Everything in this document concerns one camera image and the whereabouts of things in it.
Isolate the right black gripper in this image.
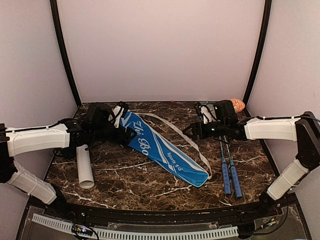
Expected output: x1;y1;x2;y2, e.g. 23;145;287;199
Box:
183;120;229;140

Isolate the blue racket bag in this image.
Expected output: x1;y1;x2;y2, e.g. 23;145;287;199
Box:
120;111;212;187

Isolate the white shuttlecock tube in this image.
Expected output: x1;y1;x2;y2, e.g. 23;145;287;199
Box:
76;144;95;189

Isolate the blue badminton racket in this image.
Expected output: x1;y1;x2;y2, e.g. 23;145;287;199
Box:
219;138;232;196
201;101;244;200

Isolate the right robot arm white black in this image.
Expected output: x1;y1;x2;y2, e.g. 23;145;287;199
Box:
182;100;320;217

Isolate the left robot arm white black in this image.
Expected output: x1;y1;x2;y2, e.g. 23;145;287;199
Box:
0;101;137;218

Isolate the orange patterned small bowl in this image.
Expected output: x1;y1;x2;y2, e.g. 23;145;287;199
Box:
230;98;246;113

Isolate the black cup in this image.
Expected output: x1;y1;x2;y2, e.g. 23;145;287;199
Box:
53;147;76;160

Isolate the small circuit board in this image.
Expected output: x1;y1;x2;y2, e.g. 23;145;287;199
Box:
71;224;93;237

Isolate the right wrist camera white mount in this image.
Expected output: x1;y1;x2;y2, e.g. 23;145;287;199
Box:
194;102;218;124

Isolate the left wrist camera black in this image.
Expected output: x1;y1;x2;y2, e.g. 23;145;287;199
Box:
108;101;129;128

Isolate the black front table rail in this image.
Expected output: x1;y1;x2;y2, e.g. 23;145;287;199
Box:
45;202;285;226

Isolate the white slotted cable duct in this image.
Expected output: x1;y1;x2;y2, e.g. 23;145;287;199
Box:
31;213;239;240

